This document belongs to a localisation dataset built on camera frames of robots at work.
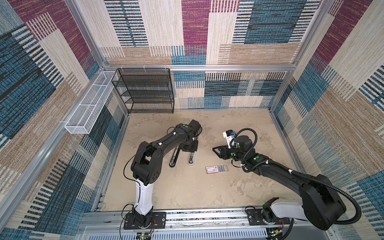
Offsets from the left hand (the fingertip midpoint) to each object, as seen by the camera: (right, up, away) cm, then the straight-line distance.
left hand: (192, 148), depth 92 cm
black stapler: (-11, -5, +2) cm, 12 cm away
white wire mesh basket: (-52, +18, -21) cm, 58 cm away
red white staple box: (+11, -12, -3) cm, 16 cm away
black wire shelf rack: (-35, +39, +19) cm, 56 cm away
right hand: (+13, 0, -8) cm, 15 cm away
